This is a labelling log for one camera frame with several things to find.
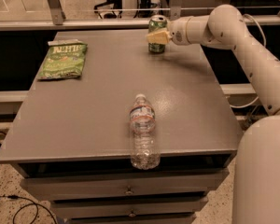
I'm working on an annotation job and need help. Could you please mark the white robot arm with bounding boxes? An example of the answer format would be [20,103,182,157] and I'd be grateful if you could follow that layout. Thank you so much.
[147,5,280,224]

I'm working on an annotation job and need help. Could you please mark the green soda can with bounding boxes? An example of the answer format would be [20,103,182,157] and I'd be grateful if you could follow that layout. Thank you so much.
[148,14,167,54]

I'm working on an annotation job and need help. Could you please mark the top grey drawer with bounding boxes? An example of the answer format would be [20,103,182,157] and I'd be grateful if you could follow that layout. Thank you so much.
[21,168,229,201]

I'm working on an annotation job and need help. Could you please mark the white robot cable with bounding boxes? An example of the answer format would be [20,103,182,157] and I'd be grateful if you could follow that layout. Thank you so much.
[230,13,268,109]

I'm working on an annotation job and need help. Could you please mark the grey drawer cabinet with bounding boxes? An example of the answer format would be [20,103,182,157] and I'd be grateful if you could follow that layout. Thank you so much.
[0,30,243,224]

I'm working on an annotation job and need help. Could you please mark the black floor cable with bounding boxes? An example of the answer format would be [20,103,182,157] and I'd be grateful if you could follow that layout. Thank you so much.
[0,193,59,224]

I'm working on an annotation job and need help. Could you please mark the green kettle chips bag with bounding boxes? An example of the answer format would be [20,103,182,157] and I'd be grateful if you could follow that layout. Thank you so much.
[37,39,88,80]

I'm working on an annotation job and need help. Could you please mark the middle grey drawer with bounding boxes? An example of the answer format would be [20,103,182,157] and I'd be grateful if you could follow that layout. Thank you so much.
[51,196,208,218]

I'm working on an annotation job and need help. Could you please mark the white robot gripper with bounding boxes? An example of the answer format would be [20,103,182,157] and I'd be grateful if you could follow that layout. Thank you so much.
[147,16,208,46]

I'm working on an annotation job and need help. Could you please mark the clear plastic water bottle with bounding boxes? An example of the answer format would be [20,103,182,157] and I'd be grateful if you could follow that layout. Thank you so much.
[129,94,161,170]

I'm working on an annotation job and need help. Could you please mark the grey metal railing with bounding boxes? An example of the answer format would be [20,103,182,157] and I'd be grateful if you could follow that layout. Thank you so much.
[0,0,280,31]

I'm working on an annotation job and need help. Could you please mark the grey drawer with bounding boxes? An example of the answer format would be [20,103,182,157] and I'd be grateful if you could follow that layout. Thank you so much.
[21,168,229,201]
[51,196,208,218]

